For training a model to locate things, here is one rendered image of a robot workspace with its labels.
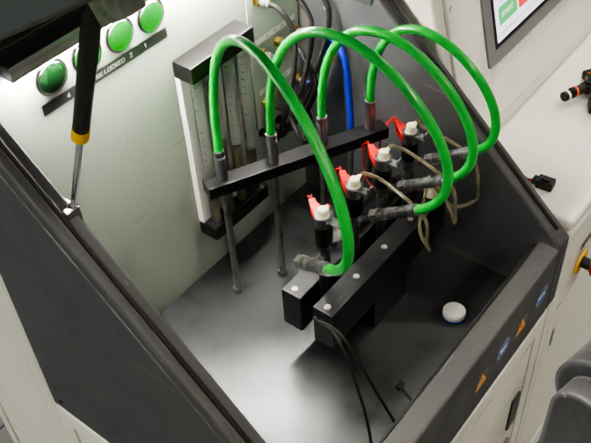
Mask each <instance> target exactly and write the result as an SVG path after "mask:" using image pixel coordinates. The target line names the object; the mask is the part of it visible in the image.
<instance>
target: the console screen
mask: <svg viewBox="0 0 591 443"><path fill-rule="evenodd" d="M561 1H562V0H480V6H481V13H482V21H483V28H484V36H485V50H486V58H487V65H488V69H492V68H493V67H494V66H495V65H496V64H497V63H498V62H499V61H500V60H501V59H502V58H503V57H504V56H505V55H506V54H507V53H508V52H509V51H510V50H512V49H513V48H514V47H515V46H516V45H517V44H518V43H519V42H520V41H521V40H522V39H523V38H524V37H525V36H526V35H527V34H528V33H529V32H530V31H531V30H532V29H533V28H534V27H535V26H536V25H537V24H538V23H539V22H540V21H541V20H542V19H543V18H544V17H545V16H546V15H547V14H549V13H550V12H551V11H552V10H553V9H554V8H555V7H556V6H557V5H558V4H559V3H560V2H561Z"/></svg>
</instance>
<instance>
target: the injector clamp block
mask: <svg viewBox="0 0 591 443"><path fill-rule="evenodd" d="M401 202H402V198H401V197H400V196H398V195H397V194H396V193H393V194H392V195H391V196H390V197H389V198H388V207H397V206H401ZM444 210H445V202H444V203H443V204H442V205H441V206H440V207H438V208H436V209H435V210H433V211H430V212H428V213H424V215H425V216H426V218H427V220H428V225H429V237H428V242H430V241H431V239H432V238H433V237H434V236H435V235H436V234H437V233H438V232H439V230H440V229H441V228H442V227H443V219H444ZM418 219H419V216H413V217H404V218H397V219H391V220H387V229H386V231H385V232H384V233H383V234H382V235H381V236H380V237H379V238H378V239H377V240H376V221H365V222H364V223H363V224H362V225H361V230H360V258H359V259H358V260H357V261H356V262H355V263H354V264H353V265H352V266H351V268H350V269H349V270H348V272H346V273H345V274H343V275H341V276H331V288H330V289H329V290H328V291H327V292H326V294H325V295H324V296H323V297H322V298H321V299H320V284H319V274H318V273H315V272H309V271H306V270H301V271H300V272H299V273H298V274H297V275H296V276H295V277H294V278H293V279H292V280H291V281H290V282H289V283H288V284H287V285H286V286H285V287H284V288H283V289H282V290H281V291H282V301H283V312H284V321H285V322H287V323H289V324H291V325H293V326H295V327H296V328H297V329H299V330H304V329H305V328H306V326H307V325H308V324H309V323H310V322H311V321H312V320H313V317H314V316H316V317H317V319H318V320H321V319H322V320H323V322H325V323H328V324H330V325H332V326H333V327H335V328H336V329H338V330H339V331H340V332H341V333H342V334H343V336H345V335H346V334H347V333H348V332H349V331H350V330H351V329H352V328H353V327H354V325H355V324H356V323H357V322H358V321H359V320H360V321H362V322H364V323H365V324H367V325H369V326H371V327H373V328H375V327H376V326H377V325H378V324H379V323H380V322H381V321H382V320H383V318H384V317H385V316H386V315H387V314H388V313H389V312H390V310H391V309H392V308H393V307H394V306H395V305H396V303H397V302H398V301H399V300H400V299H401V298H402V296H403V295H404V294H405V286H406V273H407V266H408V265H409V264H410V263H411V262H412V261H413V260H414V259H415V258H416V256H417V255H418V254H419V253H420V252H421V251H422V250H423V249H424V247H425V245H424V244H423V243H422V241H421V239H420V235H419V232H418ZM342 254H343V251H336V252H331V263H332V264H333V265H338V264H339V263H340V261H341V259H342ZM314 335H315V339H317V340H318V341H320V342H322V343H324V344H325V345H328V346H330V347H331V348H332V349H333V348H334V347H335V346H336V345H337V344H338V341H337V339H336V338H335V337H334V335H333V334H332V333H331V332H330V331H329V330H328V329H327V328H325V327H324V326H322V325H321V324H319V323H317V322H315V321H314Z"/></svg>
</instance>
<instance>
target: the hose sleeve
mask: <svg viewBox="0 0 591 443"><path fill-rule="evenodd" d="M299 265H300V267H301V268H302V269H304V270H306V271H309V272H315V273H318V274H320V275H323V276H326V277H330V275H326V274H325V267H326V266H327V265H332V263H329V262H327V261H322V260H318V259H315V258H311V257H302V258H301V259H300V261H299Z"/></svg>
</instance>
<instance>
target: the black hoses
mask: <svg viewBox="0 0 591 443"><path fill-rule="evenodd" d="M296 1H297V2H298V3H299V5H300V6H301V7H302V8H303V10H304V12H305V14H306V16H307V19H308V20H309V25H310V27H313V26H315V25H314V19H313V17H312V14H311V12H310V9H309V7H308V6H307V5H306V3H305V2H304V1H303V0H296ZM322 2H323V4H324V6H325V10H326V26H325V27H326V28H331V26H332V10H331V6H330V4H329V2H328V0H322ZM268 6H269V8H273V9H275V10H277V11H278V12H279V13H280V15H281V16H282V17H283V19H284V20H285V22H286V23H287V25H288V28H289V31H290V32H291V33H294V32H295V31H296V30H295V27H294V25H293V23H292V21H291V19H290V18H289V16H288V14H287V13H286V12H285V11H284V10H283V9H282V8H281V7H280V6H279V5H278V4H275V3H269V5H268ZM314 39H315V37H312V38H309V45H308V51H307V56H306V54H305V53H304V52H303V50H302V49H301V48H300V47H299V46H297V42H296V44H295V45H293V46H292V47H291V49H292V66H291V75H290V81H289V84H290V86H291V87H292V89H293V90H294V87H295V81H296V67H297V53H298V54H299V55H300V56H301V57H302V59H303V61H304V63H305V64H304V69H303V75H302V79H301V82H300V85H299V89H298V92H297V95H296V96H297V97H298V98H299V100H301V97H302V94H303V89H304V86H305V83H306V79H307V75H308V72H310V75H311V78H310V82H309V84H308V87H307V90H306V92H305V94H304V97H303V101H302V105H303V107H304V109H305V111H306V112H307V114H308V115H309V117H310V119H311V121H312V122H313V118H312V114H311V112H310V109H311V107H312V106H313V103H314V101H315V99H316V96H317V87H318V80H317V73H318V70H319V67H320V64H321V61H322V59H323V56H324V53H325V49H326V45H327V41H326V39H325V38H323V41H322V45H321V48H320V50H319V54H318V57H317V61H316V64H315V67H314V68H313V67H312V65H311V63H310V61H311V57H312V52H313V47H314ZM313 85H314V90H313V92H312V94H311V97H310V100H309V103H308V104H307V101H308V99H309V96H310V93H311V90H312V87H313ZM306 104H307V106H306ZM305 106H306V108H305ZM289 108H290V107H289V106H288V103H287V102H286V104H285V106H283V105H277V107H276V109H278V110H281V111H283V115H282V117H281V115H277V117H276V118H275V122H276V123H280V126H279V129H278V128H277V127H275V131H276V133H277V139H278V141H279V140H280V138H284V137H285V136H286V135H287V134H288V131H289V132H291V131H294V133H295V137H296V138H297V140H298V141H299V142H300V143H301V144H302V145H306V144H307V143H308V140H307V138H306V136H304V139H303V138H302V136H301V134H300V132H299V130H298V128H297V126H296V125H297V123H298V121H297V119H296V117H295V115H294V114H293V112H292V111H291V112H290V111H289ZM287 118H288V123H287V122H286V121H287ZM259 136H260V137H262V136H264V137H265V138H266V130H265V129H264V128H261V129H260V130H259Z"/></svg>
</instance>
